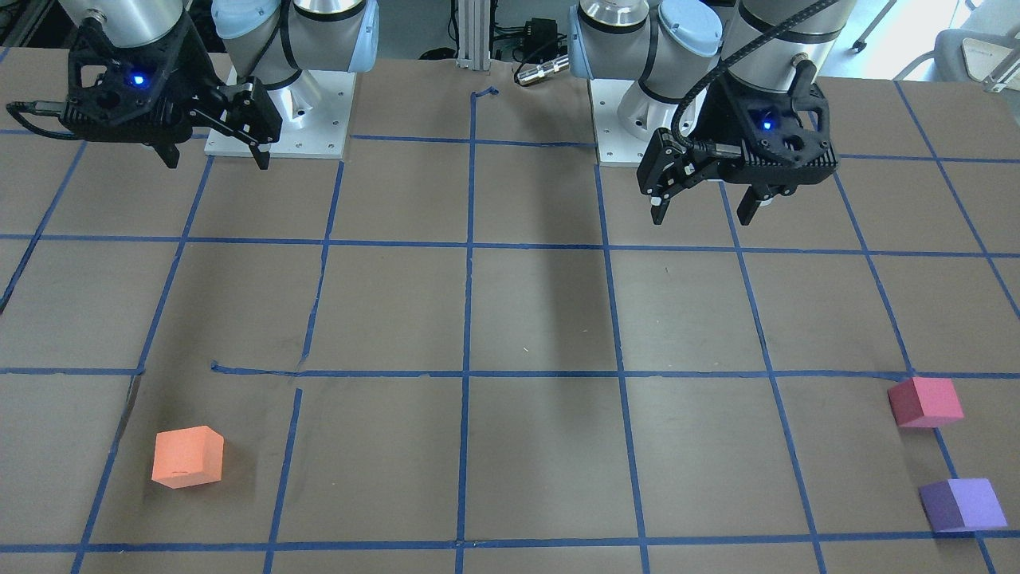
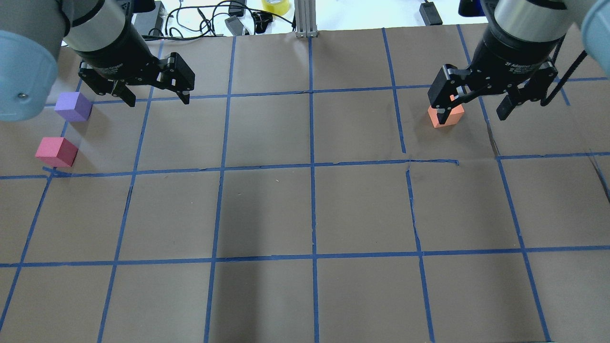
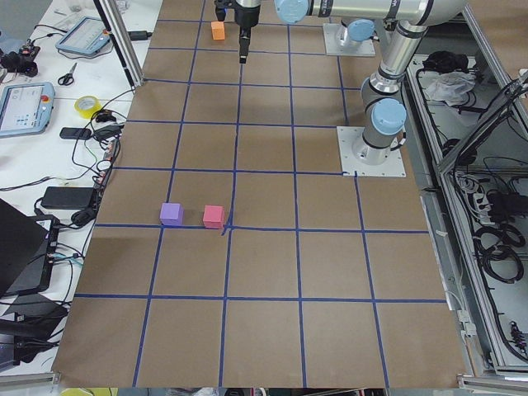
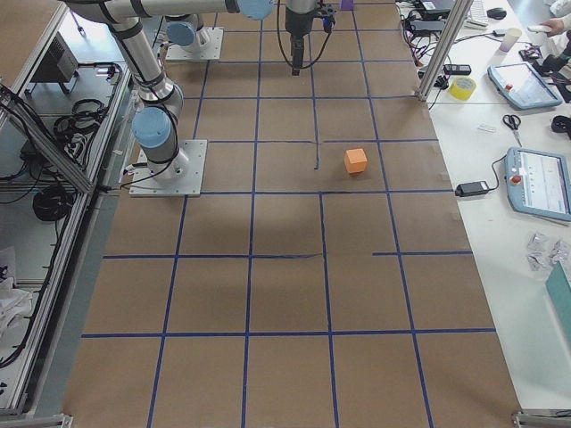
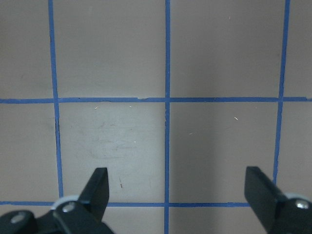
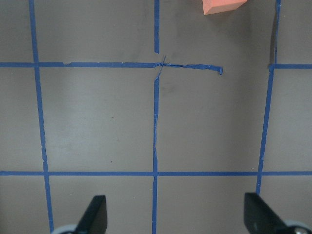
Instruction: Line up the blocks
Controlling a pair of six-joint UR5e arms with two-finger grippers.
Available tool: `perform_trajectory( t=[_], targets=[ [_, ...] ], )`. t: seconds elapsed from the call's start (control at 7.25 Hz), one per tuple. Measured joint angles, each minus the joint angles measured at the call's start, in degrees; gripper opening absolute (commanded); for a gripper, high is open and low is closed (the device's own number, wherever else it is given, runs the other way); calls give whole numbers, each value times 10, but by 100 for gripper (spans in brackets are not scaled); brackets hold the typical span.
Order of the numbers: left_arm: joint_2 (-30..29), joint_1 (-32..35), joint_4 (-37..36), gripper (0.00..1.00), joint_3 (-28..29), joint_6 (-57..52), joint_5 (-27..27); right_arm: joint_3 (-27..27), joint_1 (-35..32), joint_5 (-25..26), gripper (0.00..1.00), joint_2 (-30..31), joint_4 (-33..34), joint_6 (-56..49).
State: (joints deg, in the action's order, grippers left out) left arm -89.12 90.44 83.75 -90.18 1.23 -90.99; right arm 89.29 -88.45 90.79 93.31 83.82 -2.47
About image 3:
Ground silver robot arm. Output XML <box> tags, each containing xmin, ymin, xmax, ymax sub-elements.
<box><xmin>275</xmin><ymin>0</ymin><xmax>467</xmax><ymax>166</ymax></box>
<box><xmin>214</xmin><ymin>1</ymin><xmax>375</xmax><ymax>64</ymax></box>

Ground white crumpled cloth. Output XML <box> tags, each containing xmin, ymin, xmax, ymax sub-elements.
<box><xmin>424</xmin><ymin>72</ymin><xmax>476</xmax><ymax>106</ymax></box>

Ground blue teach pendant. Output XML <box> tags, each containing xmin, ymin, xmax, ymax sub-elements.
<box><xmin>1</xmin><ymin>82</ymin><xmax>55</xmax><ymax>138</ymax></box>
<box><xmin>55</xmin><ymin>16</ymin><xmax>110</xmax><ymax>58</ymax></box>

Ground black handled scissors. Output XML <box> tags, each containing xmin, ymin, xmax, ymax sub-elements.
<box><xmin>57</xmin><ymin>63</ymin><xmax>78</xmax><ymax>87</ymax></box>

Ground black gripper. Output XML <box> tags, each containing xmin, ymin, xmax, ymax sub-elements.
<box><xmin>233</xmin><ymin>0</ymin><xmax>260</xmax><ymax>64</ymax></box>

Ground far blue teach pendant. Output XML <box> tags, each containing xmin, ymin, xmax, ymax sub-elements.
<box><xmin>55</xmin><ymin>16</ymin><xmax>110</xmax><ymax>58</ymax></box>

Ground near blue teach pendant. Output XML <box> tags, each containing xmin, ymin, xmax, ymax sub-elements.
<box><xmin>1</xmin><ymin>82</ymin><xmax>55</xmax><ymax>138</ymax></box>

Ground wrist black camera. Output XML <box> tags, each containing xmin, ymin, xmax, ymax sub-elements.
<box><xmin>214</xmin><ymin>0</ymin><xmax>233</xmax><ymax>21</ymax></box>

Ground black power adapter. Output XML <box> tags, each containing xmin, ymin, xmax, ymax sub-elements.
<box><xmin>40</xmin><ymin>186</ymin><xmax>94</xmax><ymax>210</ymax></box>

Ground yellow tape roll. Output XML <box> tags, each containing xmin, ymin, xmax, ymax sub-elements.
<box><xmin>74</xmin><ymin>95</ymin><xmax>102</xmax><ymax>120</ymax></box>

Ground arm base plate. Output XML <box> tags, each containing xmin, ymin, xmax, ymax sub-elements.
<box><xmin>323</xmin><ymin>19</ymin><xmax>375</xmax><ymax>57</ymax></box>
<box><xmin>337</xmin><ymin>126</ymin><xmax>406</xmax><ymax>177</ymax></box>

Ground purple foam block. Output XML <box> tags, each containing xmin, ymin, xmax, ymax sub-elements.
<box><xmin>159</xmin><ymin>202</ymin><xmax>184</xmax><ymax>226</ymax></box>

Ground black phone device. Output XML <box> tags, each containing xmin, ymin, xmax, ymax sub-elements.
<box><xmin>59</xmin><ymin>127</ymin><xmax>92</xmax><ymax>140</ymax></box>

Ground orange foam block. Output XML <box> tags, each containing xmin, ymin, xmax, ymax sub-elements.
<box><xmin>210</xmin><ymin>21</ymin><xmax>226</xmax><ymax>41</ymax></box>

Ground black laptop computer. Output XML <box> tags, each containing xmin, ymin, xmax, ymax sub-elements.
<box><xmin>1</xmin><ymin>200</ymin><xmax>59</xmax><ymax>298</ymax></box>

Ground aluminium frame post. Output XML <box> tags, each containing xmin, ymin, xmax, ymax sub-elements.
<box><xmin>93</xmin><ymin>0</ymin><xmax>144</xmax><ymax>90</ymax></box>

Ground pink foam block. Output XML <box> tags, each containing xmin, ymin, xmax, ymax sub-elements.
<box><xmin>202</xmin><ymin>205</ymin><xmax>225</xmax><ymax>229</ymax></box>

